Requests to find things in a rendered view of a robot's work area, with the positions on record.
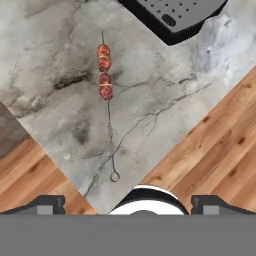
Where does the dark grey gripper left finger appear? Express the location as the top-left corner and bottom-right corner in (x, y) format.
(0, 194), (66, 216)

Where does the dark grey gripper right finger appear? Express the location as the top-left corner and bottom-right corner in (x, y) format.
(190, 194), (256, 216)

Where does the kebab skewer with meat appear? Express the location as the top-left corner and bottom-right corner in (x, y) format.
(96, 29), (121, 183)

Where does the white and black round object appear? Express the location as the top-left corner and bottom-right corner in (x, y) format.
(108, 184), (190, 216)

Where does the black and grey appliance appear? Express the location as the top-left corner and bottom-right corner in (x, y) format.
(117, 0), (231, 47)

